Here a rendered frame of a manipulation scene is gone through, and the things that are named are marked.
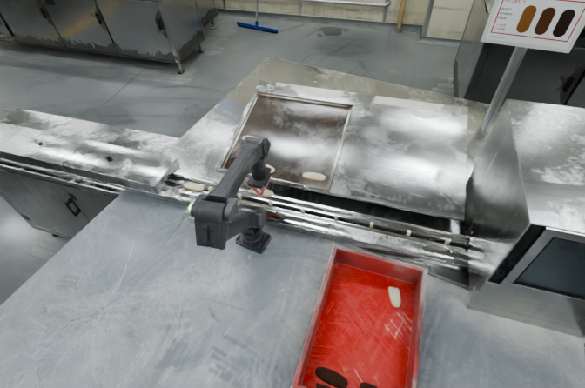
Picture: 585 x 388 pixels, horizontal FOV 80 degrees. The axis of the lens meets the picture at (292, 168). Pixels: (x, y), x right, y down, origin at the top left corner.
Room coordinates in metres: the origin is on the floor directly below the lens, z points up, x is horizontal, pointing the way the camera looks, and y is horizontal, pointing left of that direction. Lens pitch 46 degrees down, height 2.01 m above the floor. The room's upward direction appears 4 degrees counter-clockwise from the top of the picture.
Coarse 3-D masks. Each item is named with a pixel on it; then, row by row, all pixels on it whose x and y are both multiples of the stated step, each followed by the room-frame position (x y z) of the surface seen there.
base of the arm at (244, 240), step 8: (240, 232) 0.80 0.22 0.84; (256, 232) 0.75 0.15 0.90; (264, 232) 0.79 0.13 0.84; (240, 240) 0.76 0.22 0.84; (248, 240) 0.74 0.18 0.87; (256, 240) 0.74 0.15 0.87; (264, 240) 0.76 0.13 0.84; (248, 248) 0.73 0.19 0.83; (256, 248) 0.72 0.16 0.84; (264, 248) 0.73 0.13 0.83
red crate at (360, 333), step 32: (352, 288) 0.55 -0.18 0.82; (384, 288) 0.54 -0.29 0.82; (320, 320) 0.44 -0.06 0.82; (352, 320) 0.44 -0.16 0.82; (384, 320) 0.43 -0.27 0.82; (320, 352) 0.34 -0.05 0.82; (352, 352) 0.34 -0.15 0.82; (384, 352) 0.33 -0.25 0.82; (352, 384) 0.25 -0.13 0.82; (384, 384) 0.25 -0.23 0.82
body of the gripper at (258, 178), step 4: (264, 168) 0.93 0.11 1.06; (268, 168) 0.97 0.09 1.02; (252, 172) 0.91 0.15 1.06; (256, 172) 0.91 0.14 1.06; (260, 172) 0.91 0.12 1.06; (264, 172) 0.92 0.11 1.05; (268, 172) 0.95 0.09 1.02; (252, 176) 0.92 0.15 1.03; (256, 176) 0.91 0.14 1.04; (260, 176) 0.91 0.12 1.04; (264, 176) 0.91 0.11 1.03; (248, 180) 0.91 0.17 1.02; (252, 180) 0.91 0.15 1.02; (256, 180) 0.91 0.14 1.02; (260, 180) 0.91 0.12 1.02; (264, 180) 0.91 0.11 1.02; (248, 184) 0.90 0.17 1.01; (252, 184) 0.89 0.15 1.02; (256, 184) 0.89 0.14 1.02; (260, 184) 0.88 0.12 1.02; (260, 188) 0.88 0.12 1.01
